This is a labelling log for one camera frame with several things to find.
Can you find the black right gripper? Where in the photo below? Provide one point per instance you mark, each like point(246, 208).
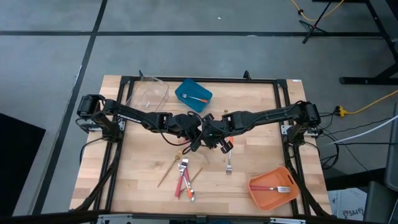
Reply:
point(231, 122)

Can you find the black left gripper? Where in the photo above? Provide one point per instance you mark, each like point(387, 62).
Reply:
point(185, 126)

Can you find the blue plastic bin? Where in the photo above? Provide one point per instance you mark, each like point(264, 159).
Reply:
point(192, 87)

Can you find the gold wooden cutlery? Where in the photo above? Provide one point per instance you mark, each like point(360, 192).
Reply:
point(169, 171)

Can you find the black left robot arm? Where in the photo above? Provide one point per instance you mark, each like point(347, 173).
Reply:
point(130, 116)

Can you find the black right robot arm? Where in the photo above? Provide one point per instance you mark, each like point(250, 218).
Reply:
point(264, 116)

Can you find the clear plastic bin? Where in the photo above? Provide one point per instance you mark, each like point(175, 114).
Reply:
point(149, 93)

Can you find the orange plastic bin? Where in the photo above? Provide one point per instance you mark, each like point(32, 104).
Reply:
point(270, 202)

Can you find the black front crossbar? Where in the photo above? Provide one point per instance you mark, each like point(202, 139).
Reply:
point(168, 216)

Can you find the white printed cardboard box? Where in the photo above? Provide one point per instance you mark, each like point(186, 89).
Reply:
point(345, 202)

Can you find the black tripod stand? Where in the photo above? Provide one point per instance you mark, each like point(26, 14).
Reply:
point(314, 27)

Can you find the dark grey cabinet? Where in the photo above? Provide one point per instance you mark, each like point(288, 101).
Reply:
point(392, 149)

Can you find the dark grey case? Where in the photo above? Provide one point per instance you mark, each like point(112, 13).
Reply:
point(379, 205)

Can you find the black floor mat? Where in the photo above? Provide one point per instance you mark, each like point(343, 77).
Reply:
point(18, 161)

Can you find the black aluminium table frame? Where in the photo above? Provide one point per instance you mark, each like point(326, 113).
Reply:
point(172, 79)

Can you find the black frame bracket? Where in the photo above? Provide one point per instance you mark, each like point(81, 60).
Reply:
point(247, 75)
point(141, 74)

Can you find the black standing desk frame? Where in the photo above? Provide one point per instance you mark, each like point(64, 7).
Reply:
point(367, 81)

